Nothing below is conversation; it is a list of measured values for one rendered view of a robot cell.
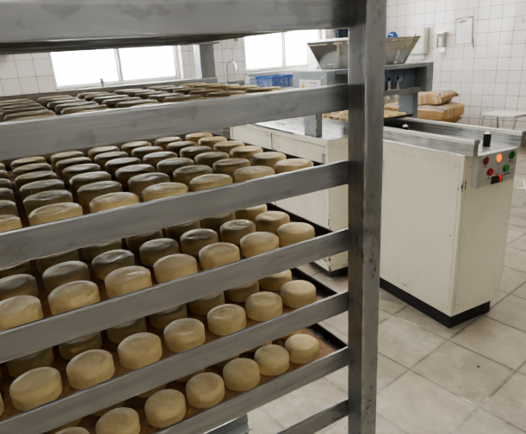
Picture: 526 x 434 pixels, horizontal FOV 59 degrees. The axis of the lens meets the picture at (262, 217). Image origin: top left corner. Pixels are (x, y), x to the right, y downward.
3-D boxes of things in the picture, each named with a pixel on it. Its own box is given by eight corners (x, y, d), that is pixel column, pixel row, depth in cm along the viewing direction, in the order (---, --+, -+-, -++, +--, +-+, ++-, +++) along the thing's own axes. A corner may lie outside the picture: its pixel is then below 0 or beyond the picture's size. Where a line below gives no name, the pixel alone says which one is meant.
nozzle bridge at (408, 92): (293, 133, 267) (292, 71, 255) (391, 118, 297) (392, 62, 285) (327, 139, 239) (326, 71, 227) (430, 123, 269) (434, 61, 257)
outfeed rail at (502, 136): (285, 110, 367) (285, 102, 365) (288, 110, 369) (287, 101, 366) (521, 146, 198) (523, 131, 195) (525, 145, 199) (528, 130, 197)
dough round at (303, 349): (288, 343, 71) (287, 331, 71) (320, 345, 70) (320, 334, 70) (281, 362, 67) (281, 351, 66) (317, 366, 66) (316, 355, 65)
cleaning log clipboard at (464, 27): (473, 48, 590) (477, 14, 576) (473, 48, 588) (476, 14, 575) (454, 49, 610) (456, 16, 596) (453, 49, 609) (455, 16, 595)
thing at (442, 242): (355, 276, 275) (355, 124, 246) (399, 262, 290) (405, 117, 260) (449, 333, 216) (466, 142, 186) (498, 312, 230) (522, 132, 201)
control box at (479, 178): (469, 187, 195) (472, 154, 191) (507, 176, 205) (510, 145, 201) (477, 189, 192) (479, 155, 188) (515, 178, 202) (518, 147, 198)
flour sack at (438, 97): (390, 105, 608) (391, 91, 603) (406, 101, 636) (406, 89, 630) (443, 107, 559) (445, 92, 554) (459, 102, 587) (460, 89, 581)
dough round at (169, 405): (182, 395, 62) (181, 383, 61) (189, 422, 57) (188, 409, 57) (145, 406, 60) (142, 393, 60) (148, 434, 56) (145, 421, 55)
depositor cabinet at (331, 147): (238, 222, 375) (229, 117, 347) (312, 205, 405) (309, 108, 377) (330, 285, 267) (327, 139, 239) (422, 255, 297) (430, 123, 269)
